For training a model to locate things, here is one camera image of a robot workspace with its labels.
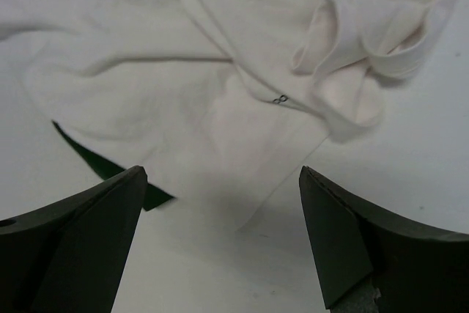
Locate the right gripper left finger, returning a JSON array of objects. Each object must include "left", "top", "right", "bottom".
[{"left": 1, "top": 166, "right": 147, "bottom": 312}]

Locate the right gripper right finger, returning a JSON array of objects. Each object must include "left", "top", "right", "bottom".
[{"left": 299, "top": 166, "right": 468, "bottom": 312}]

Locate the white green raglan t shirt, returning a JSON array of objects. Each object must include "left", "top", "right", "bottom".
[{"left": 52, "top": 122, "right": 174, "bottom": 211}]

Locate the white t shirt red print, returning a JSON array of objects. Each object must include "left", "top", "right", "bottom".
[{"left": 1, "top": 0, "right": 456, "bottom": 229}]

